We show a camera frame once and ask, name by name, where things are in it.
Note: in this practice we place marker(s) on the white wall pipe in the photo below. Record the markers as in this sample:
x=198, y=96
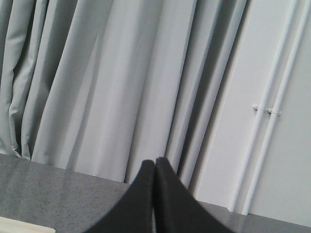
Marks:
x=261, y=107
x=275, y=110

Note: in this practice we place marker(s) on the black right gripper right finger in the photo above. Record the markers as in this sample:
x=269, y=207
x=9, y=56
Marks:
x=176, y=211

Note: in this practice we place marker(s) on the light wooden cutting board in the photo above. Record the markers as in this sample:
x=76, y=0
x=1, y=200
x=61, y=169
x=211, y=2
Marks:
x=14, y=226

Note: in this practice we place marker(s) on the grey pleated curtain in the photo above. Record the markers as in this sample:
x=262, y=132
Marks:
x=98, y=86

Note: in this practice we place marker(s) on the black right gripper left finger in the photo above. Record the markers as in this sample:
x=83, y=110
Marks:
x=133, y=212

